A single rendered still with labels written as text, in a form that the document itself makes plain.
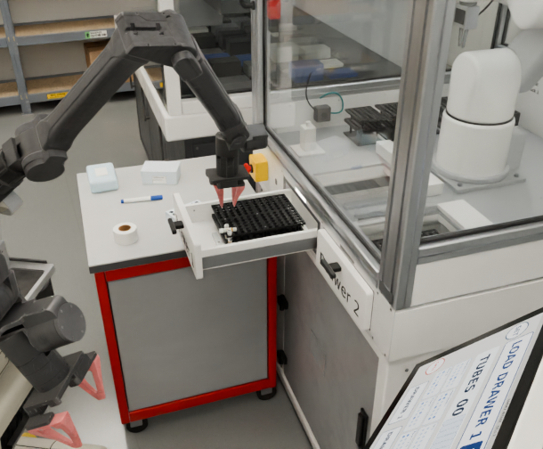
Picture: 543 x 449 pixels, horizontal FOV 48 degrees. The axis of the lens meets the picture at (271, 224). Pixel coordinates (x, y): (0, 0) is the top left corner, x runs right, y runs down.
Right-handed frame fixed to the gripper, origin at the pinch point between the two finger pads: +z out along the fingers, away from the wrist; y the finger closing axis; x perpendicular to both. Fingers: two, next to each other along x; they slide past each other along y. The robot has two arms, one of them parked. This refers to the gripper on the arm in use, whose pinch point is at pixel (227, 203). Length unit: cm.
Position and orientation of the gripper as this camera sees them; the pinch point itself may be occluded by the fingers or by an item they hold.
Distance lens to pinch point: 161.1
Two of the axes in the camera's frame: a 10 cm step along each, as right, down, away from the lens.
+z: -0.3, 8.4, 5.5
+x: 3.1, 5.3, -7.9
